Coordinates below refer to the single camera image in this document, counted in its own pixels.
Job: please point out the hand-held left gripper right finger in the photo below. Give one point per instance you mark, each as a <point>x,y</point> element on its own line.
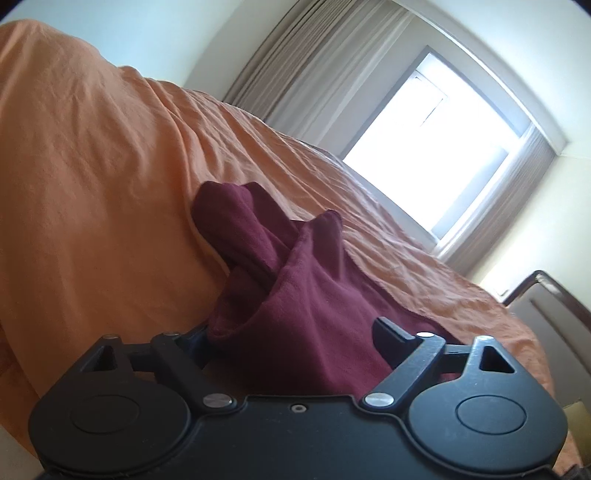
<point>392,342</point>

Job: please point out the maroon small cloth garment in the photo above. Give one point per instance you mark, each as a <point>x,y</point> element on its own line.
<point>314,300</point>

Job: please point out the orange bed sheet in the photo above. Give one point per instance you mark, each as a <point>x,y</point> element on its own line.
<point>92,161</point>

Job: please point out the dark wooden headboard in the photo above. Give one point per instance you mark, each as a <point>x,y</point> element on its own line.
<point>554,332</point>

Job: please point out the yellow-green cloth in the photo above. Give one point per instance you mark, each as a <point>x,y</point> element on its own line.
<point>579,424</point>

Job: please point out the white curtain rail cover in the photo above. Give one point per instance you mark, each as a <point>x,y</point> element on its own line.
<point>508,60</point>

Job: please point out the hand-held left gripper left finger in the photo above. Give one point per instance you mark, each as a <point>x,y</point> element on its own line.
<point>196,344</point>

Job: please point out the narrow beige curtain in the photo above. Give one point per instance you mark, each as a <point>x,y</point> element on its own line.
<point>503,203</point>

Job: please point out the bright window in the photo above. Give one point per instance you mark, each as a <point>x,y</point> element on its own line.
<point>429,138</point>

